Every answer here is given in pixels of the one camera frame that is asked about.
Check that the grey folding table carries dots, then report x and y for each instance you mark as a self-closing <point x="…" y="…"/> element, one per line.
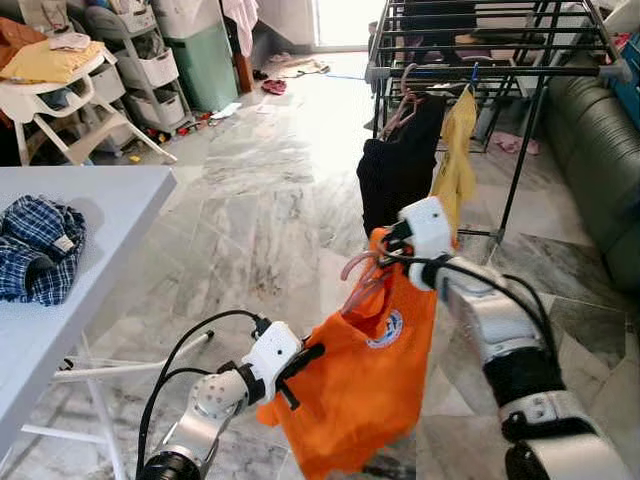
<point x="110" y="210"/>

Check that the yellow polo shirt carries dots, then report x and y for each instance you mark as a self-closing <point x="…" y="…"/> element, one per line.
<point x="457" y="160"/>

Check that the blue plastic hanger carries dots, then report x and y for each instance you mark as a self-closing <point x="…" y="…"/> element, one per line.
<point x="472" y="80"/>

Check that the white drawer trolley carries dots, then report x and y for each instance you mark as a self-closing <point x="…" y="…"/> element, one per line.
<point x="150" y="70"/>

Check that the black metal drying rack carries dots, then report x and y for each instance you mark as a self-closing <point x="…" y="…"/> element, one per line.
<point x="520" y="160"/>

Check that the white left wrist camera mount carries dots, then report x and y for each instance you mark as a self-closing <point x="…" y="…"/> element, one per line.
<point x="270" y="352"/>

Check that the green laundry bin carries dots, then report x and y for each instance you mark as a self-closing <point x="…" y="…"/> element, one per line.
<point x="205" y="70"/>

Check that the white baby high chair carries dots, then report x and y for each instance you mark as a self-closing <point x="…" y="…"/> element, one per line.
<point x="50" y="105"/>

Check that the green leather sofa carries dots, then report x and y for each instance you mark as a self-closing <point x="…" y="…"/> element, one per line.
<point x="600" y="160"/>

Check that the orange cloth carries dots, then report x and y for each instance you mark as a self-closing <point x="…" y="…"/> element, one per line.
<point x="360" y="390"/>

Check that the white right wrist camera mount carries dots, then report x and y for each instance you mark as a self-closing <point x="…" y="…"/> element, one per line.
<point x="428" y="225"/>

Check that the blue storage box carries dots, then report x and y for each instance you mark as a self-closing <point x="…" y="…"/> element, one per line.
<point x="628" y="75"/>

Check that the purple chair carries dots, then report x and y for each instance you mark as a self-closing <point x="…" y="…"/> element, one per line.
<point x="450" y="25"/>

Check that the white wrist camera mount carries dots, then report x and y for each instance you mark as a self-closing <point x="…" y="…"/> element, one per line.
<point x="428" y="225"/>
<point x="270" y="352"/>

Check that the red plastic hanger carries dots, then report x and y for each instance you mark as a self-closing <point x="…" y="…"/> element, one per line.
<point x="358" y="268"/>

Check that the pink towel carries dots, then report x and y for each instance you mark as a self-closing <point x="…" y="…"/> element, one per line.
<point x="242" y="20"/>

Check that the blue plaid shorts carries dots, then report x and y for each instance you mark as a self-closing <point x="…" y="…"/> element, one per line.
<point x="40" y="250"/>

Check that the pink plastic hanger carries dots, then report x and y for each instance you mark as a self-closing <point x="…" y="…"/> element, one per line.
<point x="400" y="110"/>

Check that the brown cloth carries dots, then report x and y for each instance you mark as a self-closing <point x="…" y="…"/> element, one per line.
<point x="18" y="35"/>

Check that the pink cloth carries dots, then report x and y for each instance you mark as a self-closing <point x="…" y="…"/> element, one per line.
<point x="518" y="146"/>

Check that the black shirt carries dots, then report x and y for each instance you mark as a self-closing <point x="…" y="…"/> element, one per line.
<point x="395" y="180"/>

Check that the white paper sheet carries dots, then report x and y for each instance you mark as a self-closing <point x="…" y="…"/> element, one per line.
<point x="226" y="110"/>

